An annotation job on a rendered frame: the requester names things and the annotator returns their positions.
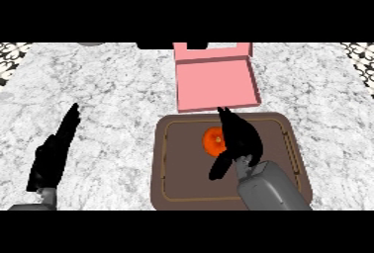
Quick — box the pink cardboard box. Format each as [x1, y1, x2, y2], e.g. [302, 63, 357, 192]
[174, 42, 264, 114]

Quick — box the brown tray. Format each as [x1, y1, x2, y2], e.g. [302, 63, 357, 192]
[151, 112, 314, 211]

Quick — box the orange squash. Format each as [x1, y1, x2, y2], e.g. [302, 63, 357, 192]
[202, 126, 228, 158]

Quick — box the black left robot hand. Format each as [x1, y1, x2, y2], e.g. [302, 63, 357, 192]
[26, 102, 82, 193]

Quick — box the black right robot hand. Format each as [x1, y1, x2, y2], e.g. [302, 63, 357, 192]
[208, 106, 265, 182]

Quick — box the black appliance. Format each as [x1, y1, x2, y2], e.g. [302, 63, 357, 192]
[135, 42, 211, 51]

